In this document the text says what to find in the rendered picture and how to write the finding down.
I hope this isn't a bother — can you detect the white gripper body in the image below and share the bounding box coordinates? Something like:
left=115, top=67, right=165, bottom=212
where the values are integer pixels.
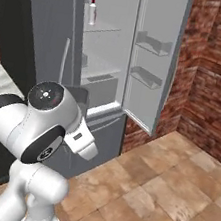
left=73, top=126, right=103, bottom=163

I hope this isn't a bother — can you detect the grey fridge crisper drawer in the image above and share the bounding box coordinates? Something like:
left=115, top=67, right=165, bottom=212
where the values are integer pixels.
left=77, top=70, right=120, bottom=113

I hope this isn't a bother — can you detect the small grey item on shelf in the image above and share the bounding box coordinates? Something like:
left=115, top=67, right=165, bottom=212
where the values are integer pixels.
left=80, top=53, right=91, bottom=69

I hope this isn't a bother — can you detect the grey fridge door bin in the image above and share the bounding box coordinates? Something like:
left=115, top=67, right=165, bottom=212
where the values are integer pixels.
left=128, top=64, right=165, bottom=92
left=133, top=29, right=175, bottom=59

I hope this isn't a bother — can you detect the grey fridge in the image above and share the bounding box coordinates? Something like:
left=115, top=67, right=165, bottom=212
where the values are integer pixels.
left=0, top=0, right=196, bottom=195

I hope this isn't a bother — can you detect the glass fridge shelf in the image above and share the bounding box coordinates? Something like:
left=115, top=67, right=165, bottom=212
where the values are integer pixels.
left=82, top=18, right=123, bottom=39

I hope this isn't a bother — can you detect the closed grey fridge door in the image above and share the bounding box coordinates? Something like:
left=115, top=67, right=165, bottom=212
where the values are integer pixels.
left=10, top=0, right=95, bottom=93

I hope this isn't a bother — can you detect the open grey fridge door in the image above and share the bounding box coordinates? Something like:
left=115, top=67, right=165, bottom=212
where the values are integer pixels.
left=117, top=0, right=196, bottom=141

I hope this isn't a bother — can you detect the grey freezer drawer front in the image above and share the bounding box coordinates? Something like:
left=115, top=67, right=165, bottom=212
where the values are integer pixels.
left=40, top=101, right=129, bottom=187

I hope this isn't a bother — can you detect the white bottle with red cap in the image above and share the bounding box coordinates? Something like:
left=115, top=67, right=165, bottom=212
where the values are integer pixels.
left=86, top=0, right=100, bottom=27

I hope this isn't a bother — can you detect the black tall cabinet panel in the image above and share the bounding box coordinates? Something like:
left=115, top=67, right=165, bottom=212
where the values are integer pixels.
left=0, top=0, right=51, bottom=194

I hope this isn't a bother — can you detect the grey freezer drawer handle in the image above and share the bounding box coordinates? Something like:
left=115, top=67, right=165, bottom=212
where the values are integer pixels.
left=85, top=110, right=127, bottom=134

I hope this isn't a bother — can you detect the grey fridge door handle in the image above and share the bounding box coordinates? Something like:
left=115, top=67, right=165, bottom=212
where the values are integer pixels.
left=57, top=37, right=72, bottom=86

